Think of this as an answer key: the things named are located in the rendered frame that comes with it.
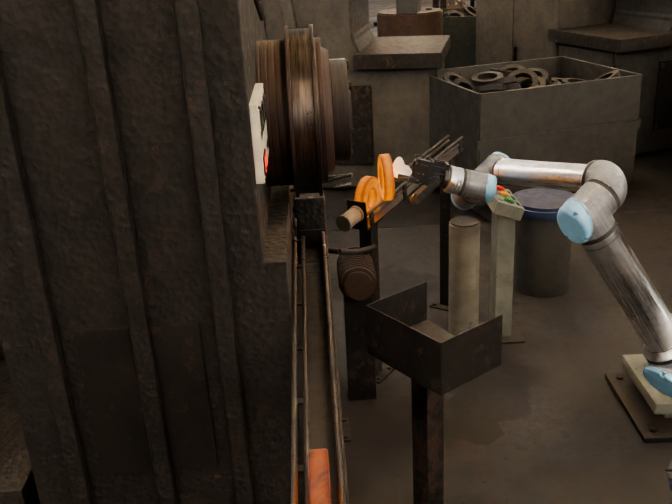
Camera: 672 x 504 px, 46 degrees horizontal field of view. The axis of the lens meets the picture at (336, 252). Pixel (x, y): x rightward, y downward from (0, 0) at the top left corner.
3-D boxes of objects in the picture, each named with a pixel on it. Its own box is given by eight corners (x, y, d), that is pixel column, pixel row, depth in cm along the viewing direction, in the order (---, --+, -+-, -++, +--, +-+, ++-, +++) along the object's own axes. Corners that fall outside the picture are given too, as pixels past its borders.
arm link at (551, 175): (636, 153, 218) (488, 146, 278) (608, 181, 215) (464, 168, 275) (652, 185, 222) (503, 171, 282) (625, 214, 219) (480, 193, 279)
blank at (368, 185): (362, 228, 279) (371, 229, 277) (349, 201, 267) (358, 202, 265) (377, 193, 286) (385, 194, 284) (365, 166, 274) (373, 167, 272)
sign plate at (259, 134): (255, 184, 177) (248, 104, 170) (261, 153, 201) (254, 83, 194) (266, 183, 177) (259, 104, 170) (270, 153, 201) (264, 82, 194)
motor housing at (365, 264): (345, 406, 282) (338, 269, 261) (342, 373, 302) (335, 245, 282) (381, 403, 282) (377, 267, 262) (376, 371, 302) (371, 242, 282)
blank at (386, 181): (383, 164, 246) (394, 163, 246) (376, 147, 260) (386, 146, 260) (385, 209, 253) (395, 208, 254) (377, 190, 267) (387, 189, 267)
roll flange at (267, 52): (262, 223, 206) (245, 39, 188) (268, 172, 249) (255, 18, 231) (300, 221, 206) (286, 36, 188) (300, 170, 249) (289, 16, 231)
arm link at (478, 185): (487, 206, 265) (498, 199, 255) (452, 198, 263) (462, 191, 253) (491, 180, 267) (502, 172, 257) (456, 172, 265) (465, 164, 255)
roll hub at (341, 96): (335, 173, 211) (330, 68, 201) (331, 146, 237) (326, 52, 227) (356, 172, 211) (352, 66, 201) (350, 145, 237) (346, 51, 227)
